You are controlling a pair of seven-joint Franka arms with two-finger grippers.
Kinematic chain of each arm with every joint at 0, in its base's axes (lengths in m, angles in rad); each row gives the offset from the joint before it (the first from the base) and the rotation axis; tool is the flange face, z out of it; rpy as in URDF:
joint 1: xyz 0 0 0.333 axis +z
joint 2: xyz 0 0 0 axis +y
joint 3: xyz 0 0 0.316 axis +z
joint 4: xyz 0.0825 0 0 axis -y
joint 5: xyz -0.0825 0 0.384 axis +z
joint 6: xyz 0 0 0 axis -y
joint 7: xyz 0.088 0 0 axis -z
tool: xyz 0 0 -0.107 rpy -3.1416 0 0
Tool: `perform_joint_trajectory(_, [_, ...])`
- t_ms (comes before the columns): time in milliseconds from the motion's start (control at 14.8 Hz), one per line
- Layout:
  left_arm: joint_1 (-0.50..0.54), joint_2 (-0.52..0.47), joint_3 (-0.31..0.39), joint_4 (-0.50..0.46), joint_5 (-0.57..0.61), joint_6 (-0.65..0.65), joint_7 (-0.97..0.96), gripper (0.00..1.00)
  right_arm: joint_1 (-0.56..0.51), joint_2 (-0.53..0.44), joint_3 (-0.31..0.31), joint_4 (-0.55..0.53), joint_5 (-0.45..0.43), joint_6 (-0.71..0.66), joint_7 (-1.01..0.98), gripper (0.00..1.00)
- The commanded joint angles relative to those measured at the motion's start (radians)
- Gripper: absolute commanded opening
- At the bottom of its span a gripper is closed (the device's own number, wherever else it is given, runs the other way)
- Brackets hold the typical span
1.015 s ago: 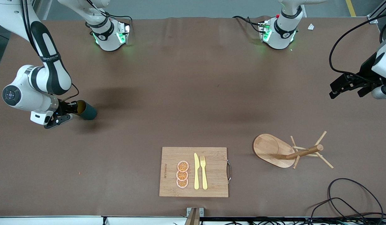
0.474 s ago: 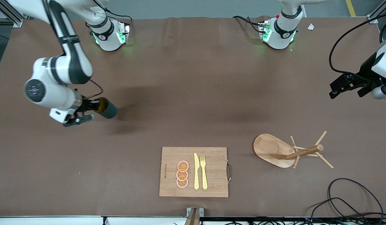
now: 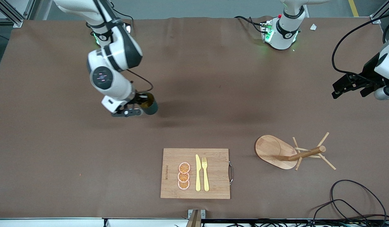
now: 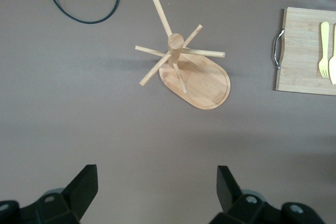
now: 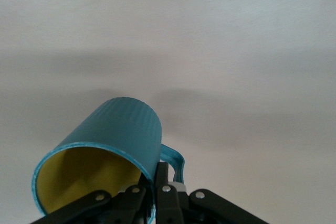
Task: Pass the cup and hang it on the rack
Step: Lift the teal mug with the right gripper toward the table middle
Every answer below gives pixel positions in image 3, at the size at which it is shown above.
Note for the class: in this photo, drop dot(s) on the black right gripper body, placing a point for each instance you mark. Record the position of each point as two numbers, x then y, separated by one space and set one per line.
138 100

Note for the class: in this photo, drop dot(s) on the dark teal cup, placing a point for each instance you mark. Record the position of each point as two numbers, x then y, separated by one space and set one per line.
152 108

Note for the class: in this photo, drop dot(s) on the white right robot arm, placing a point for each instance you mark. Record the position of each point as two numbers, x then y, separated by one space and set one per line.
115 56

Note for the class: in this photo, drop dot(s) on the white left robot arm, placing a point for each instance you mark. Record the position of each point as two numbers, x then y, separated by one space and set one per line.
284 31

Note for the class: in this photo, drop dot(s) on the wooden mug rack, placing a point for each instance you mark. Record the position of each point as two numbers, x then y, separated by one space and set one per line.
270 148

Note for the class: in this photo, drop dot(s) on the white paper scrap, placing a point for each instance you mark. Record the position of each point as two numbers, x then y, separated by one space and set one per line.
313 27

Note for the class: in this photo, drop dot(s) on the toy orange slice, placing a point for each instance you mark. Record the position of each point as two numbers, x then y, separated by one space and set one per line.
183 185
183 177
184 167

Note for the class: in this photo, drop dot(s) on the brown table cover mat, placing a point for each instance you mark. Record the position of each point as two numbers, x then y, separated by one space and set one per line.
87 173

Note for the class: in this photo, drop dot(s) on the yellow plastic knife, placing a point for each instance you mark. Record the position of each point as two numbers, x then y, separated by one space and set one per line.
198 173

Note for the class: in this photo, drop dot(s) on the yellow plastic fork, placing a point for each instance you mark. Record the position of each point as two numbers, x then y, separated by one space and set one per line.
206 176

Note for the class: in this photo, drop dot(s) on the bamboo cutting board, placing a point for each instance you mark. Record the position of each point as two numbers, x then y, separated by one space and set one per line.
213 173

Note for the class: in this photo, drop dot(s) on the aluminium frame profile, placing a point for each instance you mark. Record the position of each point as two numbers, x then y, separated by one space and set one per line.
379 15
11 15

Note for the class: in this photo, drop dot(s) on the wooden camera mount bracket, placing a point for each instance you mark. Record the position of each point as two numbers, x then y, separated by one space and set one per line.
194 219

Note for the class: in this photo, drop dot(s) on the white table edge rail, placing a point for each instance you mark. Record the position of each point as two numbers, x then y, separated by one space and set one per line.
55 223

